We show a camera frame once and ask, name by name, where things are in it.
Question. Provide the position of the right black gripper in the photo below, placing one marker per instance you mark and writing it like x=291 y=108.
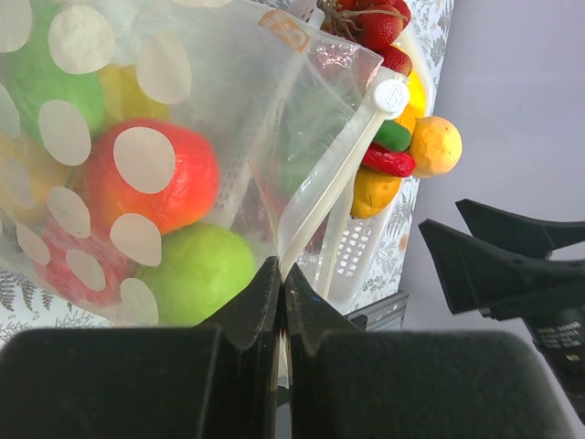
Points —
x=477 y=275

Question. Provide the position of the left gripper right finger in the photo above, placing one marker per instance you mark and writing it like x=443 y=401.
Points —
x=349 y=383

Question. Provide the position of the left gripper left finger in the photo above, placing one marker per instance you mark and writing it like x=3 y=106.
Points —
x=214 y=380

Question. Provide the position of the green apple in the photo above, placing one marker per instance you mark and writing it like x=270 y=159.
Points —
x=203 y=267

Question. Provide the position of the pink peach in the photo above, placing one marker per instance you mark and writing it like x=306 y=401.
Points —
x=84 y=270

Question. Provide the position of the red yellow apple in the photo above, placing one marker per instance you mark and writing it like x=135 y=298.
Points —
x=162 y=171

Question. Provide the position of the yellow lemon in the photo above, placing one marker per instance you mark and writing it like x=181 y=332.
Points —
x=28 y=173

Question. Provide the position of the yellow star fruit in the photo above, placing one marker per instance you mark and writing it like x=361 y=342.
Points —
x=124 y=99

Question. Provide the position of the light green chayote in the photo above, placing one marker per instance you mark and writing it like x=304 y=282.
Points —
x=32 y=78

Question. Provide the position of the clear dotted zip bag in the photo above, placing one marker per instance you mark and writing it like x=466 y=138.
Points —
x=288 y=109

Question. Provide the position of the yellow orange round fruit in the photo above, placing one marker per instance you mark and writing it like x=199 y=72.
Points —
x=436 y=147

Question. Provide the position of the white plastic fruit tray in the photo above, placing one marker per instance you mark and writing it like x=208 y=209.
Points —
x=371 y=252

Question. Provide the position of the red chili pepper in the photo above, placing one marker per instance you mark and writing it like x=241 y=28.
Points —
x=397 y=164

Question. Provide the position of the orange mango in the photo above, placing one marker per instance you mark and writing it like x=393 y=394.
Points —
x=373 y=192

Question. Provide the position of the green cucumber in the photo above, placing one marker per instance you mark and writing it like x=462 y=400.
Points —
x=393 y=136

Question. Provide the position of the yellow bell pepper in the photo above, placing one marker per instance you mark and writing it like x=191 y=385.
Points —
x=416 y=106

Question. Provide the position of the red lychee bunch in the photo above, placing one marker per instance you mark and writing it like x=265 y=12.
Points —
x=374 y=24

